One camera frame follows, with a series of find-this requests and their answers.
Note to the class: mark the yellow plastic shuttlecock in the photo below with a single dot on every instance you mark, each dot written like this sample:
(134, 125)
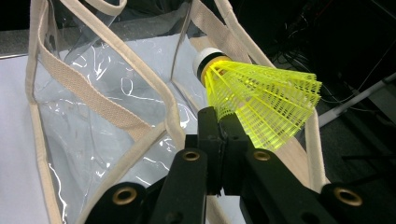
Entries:
(264, 102)

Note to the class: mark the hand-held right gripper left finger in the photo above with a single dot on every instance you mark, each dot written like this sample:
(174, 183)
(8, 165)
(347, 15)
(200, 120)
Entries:
(209, 137)

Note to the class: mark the clear tote bag beige trim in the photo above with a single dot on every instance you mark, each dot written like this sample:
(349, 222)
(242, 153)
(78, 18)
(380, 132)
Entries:
(102, 102)

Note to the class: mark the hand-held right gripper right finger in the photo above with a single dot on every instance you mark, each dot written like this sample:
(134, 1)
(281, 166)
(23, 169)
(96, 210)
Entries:
(235, 140)

